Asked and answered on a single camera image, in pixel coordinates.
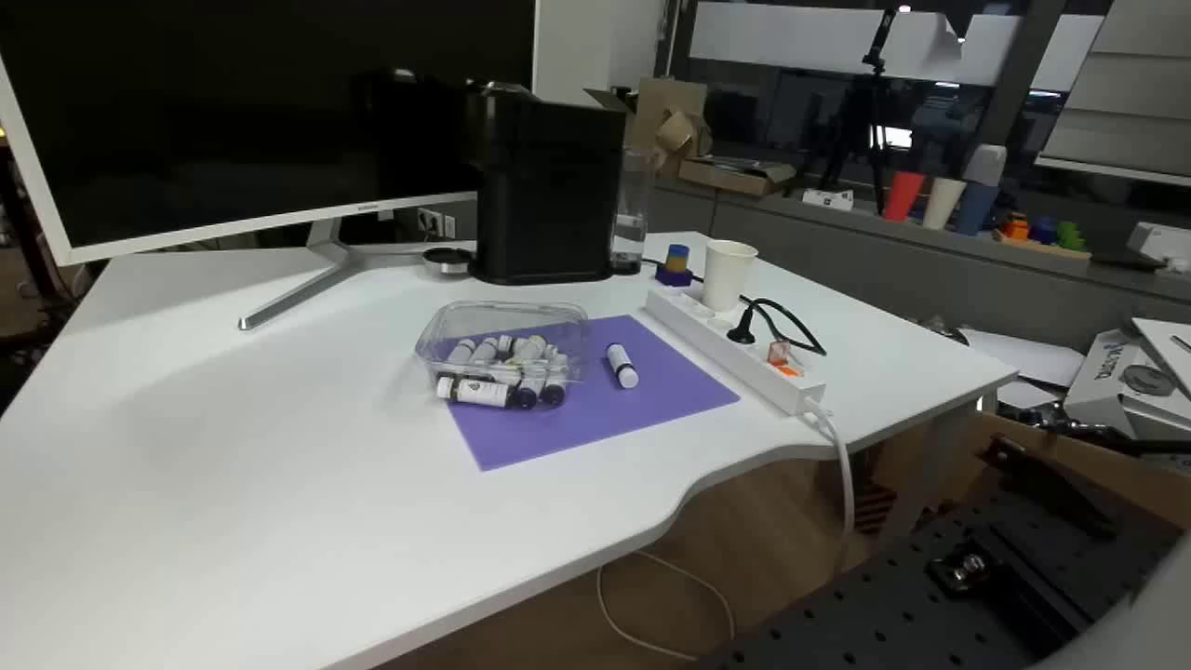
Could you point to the white power strip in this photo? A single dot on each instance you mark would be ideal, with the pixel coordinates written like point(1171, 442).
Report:
point(750, 362)

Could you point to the white marker tube on mat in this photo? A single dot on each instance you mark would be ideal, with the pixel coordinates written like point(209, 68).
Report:
point(624, 364)

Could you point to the purple paper mat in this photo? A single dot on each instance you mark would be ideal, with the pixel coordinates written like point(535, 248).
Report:
point(598, 408)

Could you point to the blue yellow small toy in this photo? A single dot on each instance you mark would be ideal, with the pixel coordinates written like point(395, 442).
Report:
point(674, 266)

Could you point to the clear water bottle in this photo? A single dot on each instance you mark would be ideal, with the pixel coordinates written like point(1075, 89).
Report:
point(632, 223)

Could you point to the clear plastic container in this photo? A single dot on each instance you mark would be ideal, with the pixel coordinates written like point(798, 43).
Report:
point(521, 343)

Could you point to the white tube in container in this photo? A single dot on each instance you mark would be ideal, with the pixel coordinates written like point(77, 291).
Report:
point(472, 393)

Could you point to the white paper cup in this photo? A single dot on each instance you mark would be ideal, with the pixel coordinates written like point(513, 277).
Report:
point(725, 272)

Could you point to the black box appliance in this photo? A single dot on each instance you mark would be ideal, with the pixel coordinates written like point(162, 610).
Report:
point(547, 187)

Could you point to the cardboard box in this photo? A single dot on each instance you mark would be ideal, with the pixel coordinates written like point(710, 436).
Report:
point(663, 119)

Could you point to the red plastic cup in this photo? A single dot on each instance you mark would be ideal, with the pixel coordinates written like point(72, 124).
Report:
point(902, 193)

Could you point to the white plastic cup background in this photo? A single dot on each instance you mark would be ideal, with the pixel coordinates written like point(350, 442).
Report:
point(939, 202)

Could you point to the blue plastic cup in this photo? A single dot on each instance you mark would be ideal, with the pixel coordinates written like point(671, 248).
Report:
point(980, 187)

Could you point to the black perforated metal board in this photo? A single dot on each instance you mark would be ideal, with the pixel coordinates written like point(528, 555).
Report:
point(997, 584)

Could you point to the white framed computer monitor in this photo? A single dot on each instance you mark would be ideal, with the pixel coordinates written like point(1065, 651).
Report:
point(152, 124)

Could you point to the black camera tripod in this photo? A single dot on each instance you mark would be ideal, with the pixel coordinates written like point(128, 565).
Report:
point(853, 127)

